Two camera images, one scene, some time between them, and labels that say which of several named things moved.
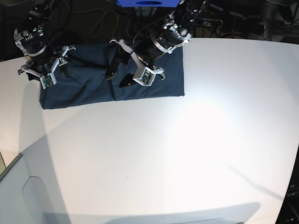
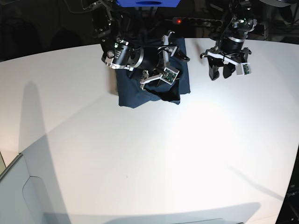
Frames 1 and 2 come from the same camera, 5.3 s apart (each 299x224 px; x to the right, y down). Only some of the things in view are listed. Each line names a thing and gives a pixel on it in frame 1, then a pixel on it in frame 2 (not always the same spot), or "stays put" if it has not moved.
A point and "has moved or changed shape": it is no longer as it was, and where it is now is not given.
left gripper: (47, 64) to (168, 51)
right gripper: (146, 52) to (216, 58)
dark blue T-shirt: (86, 83) has moved or changed shape
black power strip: (210, 22) stays put
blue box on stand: (149, 3) stays put
